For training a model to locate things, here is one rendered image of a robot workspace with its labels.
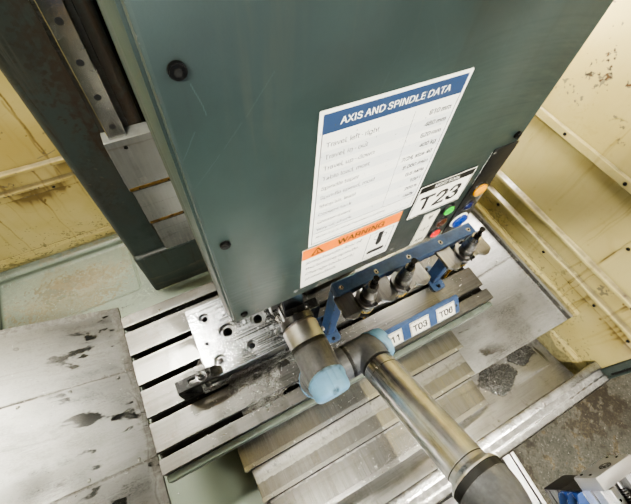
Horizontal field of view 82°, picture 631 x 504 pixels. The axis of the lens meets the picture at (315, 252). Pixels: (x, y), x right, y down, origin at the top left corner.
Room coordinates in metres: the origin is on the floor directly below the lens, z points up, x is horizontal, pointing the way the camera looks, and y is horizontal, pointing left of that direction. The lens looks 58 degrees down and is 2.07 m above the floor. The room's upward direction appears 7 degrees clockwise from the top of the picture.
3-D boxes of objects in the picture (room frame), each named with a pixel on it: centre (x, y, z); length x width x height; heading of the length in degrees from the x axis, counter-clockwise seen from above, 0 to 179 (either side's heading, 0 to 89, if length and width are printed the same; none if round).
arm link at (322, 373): (0.18, -0.04, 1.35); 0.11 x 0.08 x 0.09; 33
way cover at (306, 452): (0.19, -0.27, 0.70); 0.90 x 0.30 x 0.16; 123
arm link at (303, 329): (0.24, 0.00, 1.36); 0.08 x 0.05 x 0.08; 123
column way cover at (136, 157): (0.79, 0.36, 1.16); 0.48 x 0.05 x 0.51; 123
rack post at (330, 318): (0.42, -0.07, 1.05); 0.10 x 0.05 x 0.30; 33
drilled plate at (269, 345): (0.38, 0.20, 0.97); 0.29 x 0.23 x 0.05; 123
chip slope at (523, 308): (0.77, -0.43, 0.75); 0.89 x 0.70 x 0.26; 33
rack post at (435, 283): (0.67, -0.44, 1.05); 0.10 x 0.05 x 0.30; 33
